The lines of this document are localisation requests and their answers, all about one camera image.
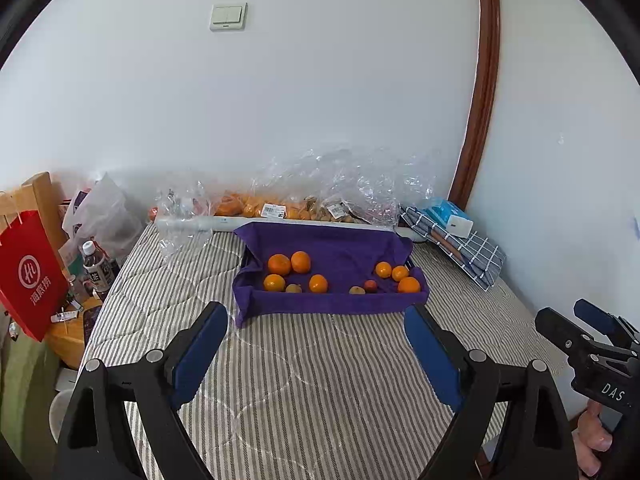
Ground bag of oranges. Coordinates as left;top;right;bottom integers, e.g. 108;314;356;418
212;190;321;221

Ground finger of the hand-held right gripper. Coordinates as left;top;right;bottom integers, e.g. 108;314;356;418
535;307;596;361
574;299;640;346

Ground bag of brown nuts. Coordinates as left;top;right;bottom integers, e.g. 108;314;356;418
302;196;372;226

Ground blue checked cloth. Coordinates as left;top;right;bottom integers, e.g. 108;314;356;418
399;206;507;292

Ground red paper bag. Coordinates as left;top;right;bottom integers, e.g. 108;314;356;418
0;209;71;343

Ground wall light switch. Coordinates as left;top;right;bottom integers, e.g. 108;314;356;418
209;2;249;32

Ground white plastic bag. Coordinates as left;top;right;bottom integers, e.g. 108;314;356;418
62;172;147;267

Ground long white tube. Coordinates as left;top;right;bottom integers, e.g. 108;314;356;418
154;215;416;235

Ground person's right hand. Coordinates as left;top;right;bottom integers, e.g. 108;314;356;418
572;400;615;479

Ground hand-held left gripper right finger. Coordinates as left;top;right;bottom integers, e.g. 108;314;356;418
404;305;578;480

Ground small white box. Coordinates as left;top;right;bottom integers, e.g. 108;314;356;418
447;214;474;238

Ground large clear plastic bag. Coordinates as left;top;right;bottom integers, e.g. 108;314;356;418
250;144;442;227

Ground dark drink bottle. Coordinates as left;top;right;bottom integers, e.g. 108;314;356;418
80;240;119;294

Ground wooden door frame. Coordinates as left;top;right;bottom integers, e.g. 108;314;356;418
446;0;502;212

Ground purple towel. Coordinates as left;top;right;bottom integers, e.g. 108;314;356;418
232;222;430;328

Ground blue tissue pack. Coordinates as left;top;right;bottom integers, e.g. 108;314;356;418
419;200;473;233

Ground wooden board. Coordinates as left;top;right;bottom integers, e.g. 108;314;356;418
0;171;69;263

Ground wooden side table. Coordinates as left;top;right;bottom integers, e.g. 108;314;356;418
45;295;104;372

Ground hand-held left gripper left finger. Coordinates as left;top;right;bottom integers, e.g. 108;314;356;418
52;301;229;480

